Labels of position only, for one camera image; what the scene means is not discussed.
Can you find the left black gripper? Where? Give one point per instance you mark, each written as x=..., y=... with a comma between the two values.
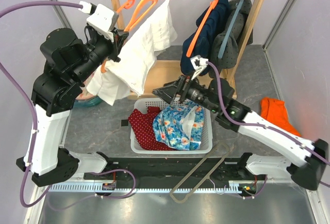
x=118, y=38

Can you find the blue grey hanger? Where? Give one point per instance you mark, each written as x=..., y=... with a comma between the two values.
x=228, y=32

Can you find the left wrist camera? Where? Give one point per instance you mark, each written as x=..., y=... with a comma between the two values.
x=103, y=20

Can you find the white shirt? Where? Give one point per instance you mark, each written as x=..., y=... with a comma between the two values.
x=138, y=55

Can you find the red polka dot skirt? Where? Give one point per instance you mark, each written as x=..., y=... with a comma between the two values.
x=142, y=125

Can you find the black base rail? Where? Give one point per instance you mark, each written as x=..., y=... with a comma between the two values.
x=161, y=172

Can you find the orange cloth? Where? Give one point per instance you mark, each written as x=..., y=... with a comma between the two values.
x=274, y=111

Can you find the blue floral garment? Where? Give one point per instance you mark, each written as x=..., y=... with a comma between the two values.
x=180, y=127

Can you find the floral oven mitt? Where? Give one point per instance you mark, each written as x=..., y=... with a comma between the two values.
x=85, y=95

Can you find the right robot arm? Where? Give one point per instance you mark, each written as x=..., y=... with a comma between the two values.
x=301, y=160

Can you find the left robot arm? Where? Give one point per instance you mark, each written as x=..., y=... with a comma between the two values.
x=69, y=62

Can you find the dark blue denim garment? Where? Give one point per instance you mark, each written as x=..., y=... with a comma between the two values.
x=213, y=26

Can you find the teal plastic tray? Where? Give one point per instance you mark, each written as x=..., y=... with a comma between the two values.
x=93, y=101

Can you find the white plastic basket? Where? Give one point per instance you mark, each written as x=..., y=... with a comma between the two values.
x=143, y=104

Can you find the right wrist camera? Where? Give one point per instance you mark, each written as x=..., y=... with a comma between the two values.
x=199, y=65

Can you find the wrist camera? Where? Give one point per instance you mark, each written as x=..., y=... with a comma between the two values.
x=199, y=65
x=103, y=20

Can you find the grey dotted garment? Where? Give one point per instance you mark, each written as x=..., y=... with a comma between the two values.
x=229, y=58

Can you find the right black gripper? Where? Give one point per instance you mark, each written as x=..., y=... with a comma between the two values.
x=180, y=87

